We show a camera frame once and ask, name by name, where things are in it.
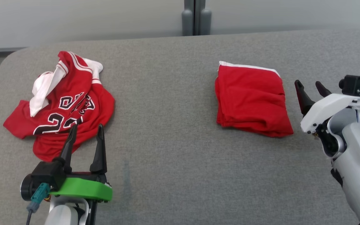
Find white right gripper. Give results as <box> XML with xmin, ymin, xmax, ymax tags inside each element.
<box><xmin>294</xmin><ymin>80</ymin><xmax>360</xmax><ymax>135</ymax></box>

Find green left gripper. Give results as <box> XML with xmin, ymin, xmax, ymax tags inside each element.
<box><xmin>49</xmin><ymin>124</ymin><xmax>113</xmax><ymax>202</ymax></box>

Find red shorts white stripes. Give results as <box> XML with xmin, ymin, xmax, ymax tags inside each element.
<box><xmin>215</xmin><ymin>61</ymin><xmax>294</xmax><ymax>138</ymax></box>

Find red basketball jersey white sleeves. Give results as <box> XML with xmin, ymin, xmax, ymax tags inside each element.
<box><xmin>3</xmin><ymin>51</ymin><xmax>115</xmax><ymax>162</ymax></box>

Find grey partition post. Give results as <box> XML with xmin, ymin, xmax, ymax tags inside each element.
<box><xmin>194</xmin><ymin>0</ymin><xmax>212</xmax><ymax>35</ymax></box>
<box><xmin>182</xmin><ymin>0</ymin><xmax>195</xmax><ymax>36</ymax></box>

